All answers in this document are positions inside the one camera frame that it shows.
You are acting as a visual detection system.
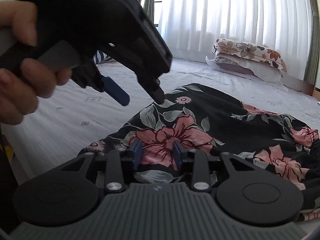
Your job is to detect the black floral pants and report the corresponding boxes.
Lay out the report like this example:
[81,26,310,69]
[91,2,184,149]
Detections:
[81,83,319,221]

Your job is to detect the person left hand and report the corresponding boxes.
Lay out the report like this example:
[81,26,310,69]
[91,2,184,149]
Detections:
[0,0,73,126]

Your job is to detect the blue striped folded blanket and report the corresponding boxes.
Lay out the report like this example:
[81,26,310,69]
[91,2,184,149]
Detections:
[93,50,116,66]

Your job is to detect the grey patterned bed sheet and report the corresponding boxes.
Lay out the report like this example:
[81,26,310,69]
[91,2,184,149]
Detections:
[3,60,319,178]

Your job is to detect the left green curtain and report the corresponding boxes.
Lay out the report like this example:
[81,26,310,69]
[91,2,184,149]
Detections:
[142,0,157,25]

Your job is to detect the green curtain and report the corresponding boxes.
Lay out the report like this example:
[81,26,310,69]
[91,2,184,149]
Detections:
[304,0,319,86]
[142,0,157,25]

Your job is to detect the white sheer curtain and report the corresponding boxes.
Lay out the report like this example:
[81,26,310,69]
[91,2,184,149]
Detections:
[157,0,312,79]

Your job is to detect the white bottom pillow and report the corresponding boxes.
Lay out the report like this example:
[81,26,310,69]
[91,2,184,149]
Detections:
[206,53,288,91]

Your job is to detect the floral top pillow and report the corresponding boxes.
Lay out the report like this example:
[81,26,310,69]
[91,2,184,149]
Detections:
[213,38,287,73]

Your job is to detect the right green curtain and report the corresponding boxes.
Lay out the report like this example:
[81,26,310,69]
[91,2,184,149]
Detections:
[304,0,319,86]

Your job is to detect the wooden bed frame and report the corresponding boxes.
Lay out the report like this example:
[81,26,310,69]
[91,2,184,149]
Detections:
[281,73,319,100]

